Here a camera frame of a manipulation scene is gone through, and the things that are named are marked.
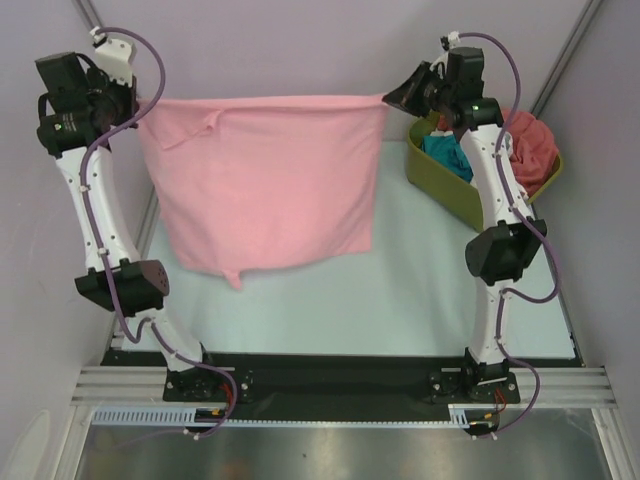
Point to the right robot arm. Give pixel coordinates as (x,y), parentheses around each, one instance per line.
(510,238)

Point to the teal t shirt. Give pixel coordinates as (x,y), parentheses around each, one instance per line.
(445,150)

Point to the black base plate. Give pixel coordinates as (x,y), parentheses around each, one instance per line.
(290,388)

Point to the white t shirt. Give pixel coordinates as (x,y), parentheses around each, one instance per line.
(441,133)

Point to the olive green plastic bin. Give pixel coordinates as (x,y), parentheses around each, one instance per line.
(460,198)

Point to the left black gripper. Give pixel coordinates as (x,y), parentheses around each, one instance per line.
(96,77)

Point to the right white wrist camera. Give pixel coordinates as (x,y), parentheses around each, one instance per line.
(448,42)

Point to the coral red t shirt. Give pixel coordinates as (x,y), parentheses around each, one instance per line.
(535,158)

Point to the pink t shirt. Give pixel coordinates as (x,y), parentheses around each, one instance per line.
(264,183)

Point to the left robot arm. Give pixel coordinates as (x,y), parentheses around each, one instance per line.
(82,108)

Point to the aluminium frame rail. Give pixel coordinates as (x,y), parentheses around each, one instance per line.
(139,385)

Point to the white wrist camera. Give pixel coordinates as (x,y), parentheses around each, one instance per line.
(114,56)
(448,42)

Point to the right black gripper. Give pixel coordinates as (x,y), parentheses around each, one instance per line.
(407,97)

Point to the white slotted cable duct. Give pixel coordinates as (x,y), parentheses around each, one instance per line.
(191,417)

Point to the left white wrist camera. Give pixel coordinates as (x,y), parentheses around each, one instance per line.
(114,56)

